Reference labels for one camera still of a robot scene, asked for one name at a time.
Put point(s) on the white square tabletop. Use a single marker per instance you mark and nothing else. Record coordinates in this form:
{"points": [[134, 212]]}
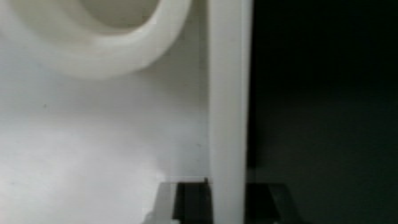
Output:
{"points": [[124, 109]]}

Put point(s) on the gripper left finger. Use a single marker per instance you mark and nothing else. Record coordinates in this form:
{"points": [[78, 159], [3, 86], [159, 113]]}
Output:
{"points": [[182, 203]]}

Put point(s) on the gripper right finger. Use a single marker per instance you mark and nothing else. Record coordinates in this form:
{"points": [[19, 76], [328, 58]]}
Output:
{"points": [[271, 207]]}

